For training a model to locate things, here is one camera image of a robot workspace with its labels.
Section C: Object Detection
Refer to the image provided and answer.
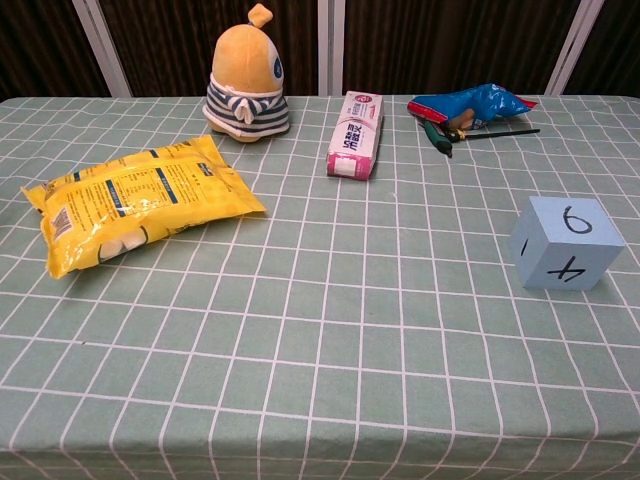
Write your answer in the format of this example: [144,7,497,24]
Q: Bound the green checkered tablecloth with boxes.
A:
[0,93,640,480]

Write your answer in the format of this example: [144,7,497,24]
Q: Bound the dark brown curtain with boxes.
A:
[0,0,640,103]

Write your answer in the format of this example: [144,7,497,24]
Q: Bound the pink white toothpaste box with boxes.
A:
[326,90,385,182]

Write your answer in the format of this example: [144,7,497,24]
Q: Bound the blue red snack bag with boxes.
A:
[406,83,539,132]

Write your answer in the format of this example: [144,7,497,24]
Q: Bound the yellow plush toy striped shirt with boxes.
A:
[201,2,292,145]

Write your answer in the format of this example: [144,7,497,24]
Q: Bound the light blue numbered cube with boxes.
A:
[507,195,627,292]

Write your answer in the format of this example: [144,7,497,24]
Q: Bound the yellow snack bag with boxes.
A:
[20,134,267,280]

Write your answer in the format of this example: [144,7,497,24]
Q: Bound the green black handled tool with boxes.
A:
[419,118,455,159]

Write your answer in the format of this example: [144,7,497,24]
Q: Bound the thin black rod yellow band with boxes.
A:
[448,128,542,142]

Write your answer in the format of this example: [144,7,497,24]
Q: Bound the white frame post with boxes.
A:
[71,0,133,98]
[544,0,607,96]
[317,0,347,97]

